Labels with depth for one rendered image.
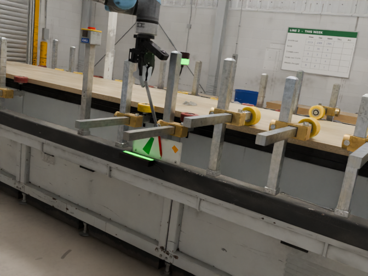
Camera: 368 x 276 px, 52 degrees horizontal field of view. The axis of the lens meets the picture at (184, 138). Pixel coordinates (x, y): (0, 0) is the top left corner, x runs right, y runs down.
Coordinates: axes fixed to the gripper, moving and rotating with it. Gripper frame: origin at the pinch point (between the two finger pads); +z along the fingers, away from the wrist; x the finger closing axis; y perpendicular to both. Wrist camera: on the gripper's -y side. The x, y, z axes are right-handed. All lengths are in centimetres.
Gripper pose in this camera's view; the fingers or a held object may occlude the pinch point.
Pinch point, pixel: (144, 84)
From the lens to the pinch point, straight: 159.3
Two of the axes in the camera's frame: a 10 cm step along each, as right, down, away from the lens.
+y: -8.3, -2.2, 5.2
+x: -5.5, 1.0, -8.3
